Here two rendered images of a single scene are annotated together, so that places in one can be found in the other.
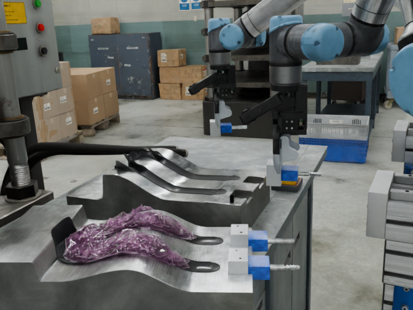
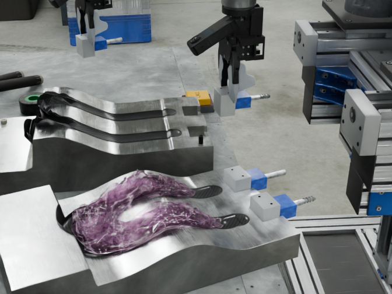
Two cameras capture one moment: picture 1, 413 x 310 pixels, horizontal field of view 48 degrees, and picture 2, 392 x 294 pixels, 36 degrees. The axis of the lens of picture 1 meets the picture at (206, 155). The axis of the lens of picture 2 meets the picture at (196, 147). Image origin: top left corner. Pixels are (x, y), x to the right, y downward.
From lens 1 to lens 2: 0.58 m
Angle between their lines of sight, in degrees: 31
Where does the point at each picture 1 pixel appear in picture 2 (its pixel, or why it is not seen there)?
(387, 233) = (378, 150)
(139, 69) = not seen: outside the picture
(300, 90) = (256, 12)
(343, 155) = (125, 35)
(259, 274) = (287, 213)
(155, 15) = not seen: outside the picture
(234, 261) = (269, 208)
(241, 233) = (244, 177)
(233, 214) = (205, 156)
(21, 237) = (33, 244)
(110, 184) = (44, 149)
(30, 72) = not seen: outside the picture
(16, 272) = (70, 284)
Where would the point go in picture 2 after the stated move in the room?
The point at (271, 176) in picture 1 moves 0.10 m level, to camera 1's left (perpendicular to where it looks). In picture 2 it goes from (226, 107) to (188, 116)
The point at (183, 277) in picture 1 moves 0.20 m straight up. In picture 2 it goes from (228, 236) to (232, 135)
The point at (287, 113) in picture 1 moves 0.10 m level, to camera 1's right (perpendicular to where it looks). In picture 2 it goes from (246, 39) to (283, 31)
